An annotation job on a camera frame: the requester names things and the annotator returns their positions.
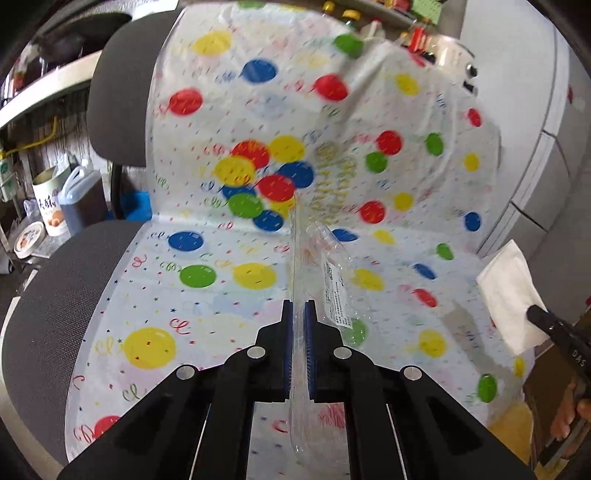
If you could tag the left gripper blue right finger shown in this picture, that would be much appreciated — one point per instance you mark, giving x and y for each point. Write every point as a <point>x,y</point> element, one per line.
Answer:
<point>311,349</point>

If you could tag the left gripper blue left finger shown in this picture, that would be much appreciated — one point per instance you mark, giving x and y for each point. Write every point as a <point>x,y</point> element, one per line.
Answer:
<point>287,333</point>

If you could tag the clear plastic packaging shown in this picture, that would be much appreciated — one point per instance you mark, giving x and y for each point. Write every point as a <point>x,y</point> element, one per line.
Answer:
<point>317,430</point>

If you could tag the white paper napkin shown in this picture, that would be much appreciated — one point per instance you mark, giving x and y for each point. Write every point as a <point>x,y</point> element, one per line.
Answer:
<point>508,291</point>

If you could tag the person right hand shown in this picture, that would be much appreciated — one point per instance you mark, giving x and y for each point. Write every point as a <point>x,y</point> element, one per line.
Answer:
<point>568,408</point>

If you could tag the balloon print birthday tablecloth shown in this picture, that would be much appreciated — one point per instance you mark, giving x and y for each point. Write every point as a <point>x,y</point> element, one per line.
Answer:
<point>288,158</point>

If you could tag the grey office chair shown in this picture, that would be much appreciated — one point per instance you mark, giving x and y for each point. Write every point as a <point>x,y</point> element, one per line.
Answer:
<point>45,332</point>

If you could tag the white refrigerator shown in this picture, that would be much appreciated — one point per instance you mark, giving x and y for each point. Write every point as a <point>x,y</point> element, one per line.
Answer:
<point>537,90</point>

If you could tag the white air fryer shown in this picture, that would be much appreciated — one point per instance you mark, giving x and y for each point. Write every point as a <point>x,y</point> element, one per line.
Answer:
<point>452,58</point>

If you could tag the kitchen wall shelf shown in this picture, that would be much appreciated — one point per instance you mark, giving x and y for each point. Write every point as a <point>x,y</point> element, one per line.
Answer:
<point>61,81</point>

